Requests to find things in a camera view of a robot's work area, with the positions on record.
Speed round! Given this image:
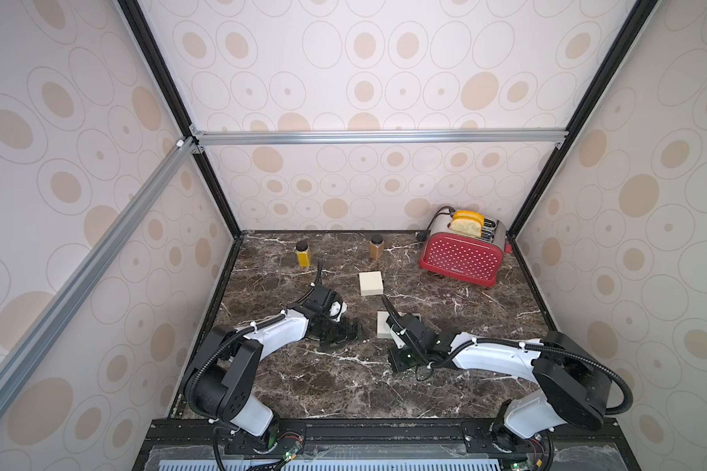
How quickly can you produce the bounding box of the cream square box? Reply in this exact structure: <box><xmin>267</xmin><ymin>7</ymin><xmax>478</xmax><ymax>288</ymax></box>
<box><xmin>375</xmin><ymin>311</ymin><xmax>397</xmax><ymax>341</ymax></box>

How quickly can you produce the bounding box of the cream drawer jewelry box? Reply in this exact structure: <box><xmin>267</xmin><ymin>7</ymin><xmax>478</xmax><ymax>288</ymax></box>
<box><xmin>359</xmin><ymin>271</ymin><xmax>384</xmax><ymax>296</ymax></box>

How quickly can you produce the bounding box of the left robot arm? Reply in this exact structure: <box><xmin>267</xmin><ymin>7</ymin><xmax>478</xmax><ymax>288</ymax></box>
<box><xmin>179</xmin><ymin>261</ymin><xmax>363</xmax><ymax>453</ymax></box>

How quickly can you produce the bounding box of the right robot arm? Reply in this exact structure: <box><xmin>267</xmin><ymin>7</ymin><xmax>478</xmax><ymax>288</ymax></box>
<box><xmin>381</xmin><ymin>296</ymin><xmax>634</xmax><ymax>453</ymax></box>

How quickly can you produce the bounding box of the yellow spice jar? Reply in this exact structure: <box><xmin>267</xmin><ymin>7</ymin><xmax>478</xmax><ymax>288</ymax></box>
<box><xmin>295</xmin><ymin>239</ymin><xmax>311</xmax><ymax>268</ymax></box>

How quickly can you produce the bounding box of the brown spice jar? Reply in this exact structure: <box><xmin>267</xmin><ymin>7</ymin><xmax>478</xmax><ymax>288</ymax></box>
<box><xmin>369</xmin><ymin>234</ymin><xmax>384</xmax><ymax>261</ymax></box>

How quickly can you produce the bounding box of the red polka dot toaster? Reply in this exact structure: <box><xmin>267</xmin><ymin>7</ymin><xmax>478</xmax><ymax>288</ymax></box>
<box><xmin>418</xmin><ymin>206</ymin><xmax>511</xmax><ymax>287</ymax></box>

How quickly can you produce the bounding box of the pale toast slice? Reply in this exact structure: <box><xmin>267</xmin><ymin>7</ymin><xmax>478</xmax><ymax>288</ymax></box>
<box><xmin>450</xmin><ymin>218</ymin><xmax>483</xmax><ymax>239</ymax></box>

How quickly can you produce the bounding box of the yellow toast slice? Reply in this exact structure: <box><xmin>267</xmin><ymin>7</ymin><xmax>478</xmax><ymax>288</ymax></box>
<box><xmin>453</xmin><ymin>210</ymin><xmax>485</xmax><ymax>227</ymax></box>

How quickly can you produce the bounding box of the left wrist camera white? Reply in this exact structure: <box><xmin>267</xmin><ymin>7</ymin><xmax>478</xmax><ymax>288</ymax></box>
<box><xmin>329</xmin><ymin>301</ymin><xmax>348</xmax><ymax>322</ymax></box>

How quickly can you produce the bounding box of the black toaster cable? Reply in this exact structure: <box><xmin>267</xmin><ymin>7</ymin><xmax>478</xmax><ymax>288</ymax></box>
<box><xmin>416</xmin><ymin>205</ymin><xmax>456</xmax><ymax>243</ymax></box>

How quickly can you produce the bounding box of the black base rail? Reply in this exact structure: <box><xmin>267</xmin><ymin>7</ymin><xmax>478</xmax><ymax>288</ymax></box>
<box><xmin>134</xmin><ymin>419</ymin><xmax>639</xmax><ymax>470</ymax></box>

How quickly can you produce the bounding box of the back aluminium rail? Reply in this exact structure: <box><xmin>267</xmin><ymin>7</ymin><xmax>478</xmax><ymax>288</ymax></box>
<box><xmin>196</xmin><ymin>128</ymin><xmax>569</xmax><ymax>146</ymax></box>

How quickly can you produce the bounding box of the aluminium rail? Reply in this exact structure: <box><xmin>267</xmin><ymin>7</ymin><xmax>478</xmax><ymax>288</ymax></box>
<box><xmin>0</xmin><ymin>137</ymin><xmax>196</xmax><ymax>420</ymax></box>
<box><xmin>196</xmin><ymin>128</ymin><xmax>569</xmax><ymax>146</ymax></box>

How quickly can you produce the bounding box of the left aluminium rail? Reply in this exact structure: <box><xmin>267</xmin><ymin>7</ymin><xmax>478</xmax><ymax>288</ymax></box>
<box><xmin>0</xmin><ymin>137</ymin><xmax>196</xmax><ymax>420</ymax></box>

